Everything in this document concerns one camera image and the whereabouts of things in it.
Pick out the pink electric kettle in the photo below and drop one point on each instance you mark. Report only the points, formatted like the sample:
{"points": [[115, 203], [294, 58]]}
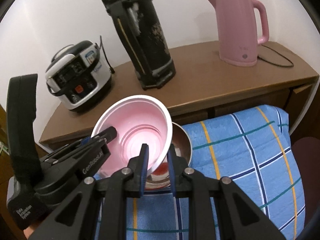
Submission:
{"points": [[242, 26]]}

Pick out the brown wooden sideboard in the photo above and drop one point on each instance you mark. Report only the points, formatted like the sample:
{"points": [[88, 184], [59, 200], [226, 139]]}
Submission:
{"points": [[203, 87]]}

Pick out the blue checked tablecloth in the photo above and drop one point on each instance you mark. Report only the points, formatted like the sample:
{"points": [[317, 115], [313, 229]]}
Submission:
{"points": [[253, 148]]}

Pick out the person's left hand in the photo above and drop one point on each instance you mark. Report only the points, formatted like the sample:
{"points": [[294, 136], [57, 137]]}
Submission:
{"points": [[30, 230]]}

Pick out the dark red chair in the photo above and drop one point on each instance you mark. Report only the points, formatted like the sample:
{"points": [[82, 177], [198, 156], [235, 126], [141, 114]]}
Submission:
{"points": [[306, 153]]}

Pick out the black tall thermos flask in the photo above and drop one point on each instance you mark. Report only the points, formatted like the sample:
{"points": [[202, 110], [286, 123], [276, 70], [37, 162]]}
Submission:
{"points": [[141, 34]]}

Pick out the red pink plastic bowl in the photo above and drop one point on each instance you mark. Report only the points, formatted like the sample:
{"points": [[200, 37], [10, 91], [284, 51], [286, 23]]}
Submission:
{"points": [[138, 120]]}

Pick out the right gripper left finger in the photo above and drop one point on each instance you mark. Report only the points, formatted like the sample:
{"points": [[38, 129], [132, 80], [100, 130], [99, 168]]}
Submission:
{"points": [[97, 208]]}

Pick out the white black rice cooker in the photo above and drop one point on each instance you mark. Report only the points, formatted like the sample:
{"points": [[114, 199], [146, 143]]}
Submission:
{"points": [[80, 75]]}

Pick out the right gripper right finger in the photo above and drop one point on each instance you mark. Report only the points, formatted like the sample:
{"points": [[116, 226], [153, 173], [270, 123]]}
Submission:
{"points": [[218, 208]]}

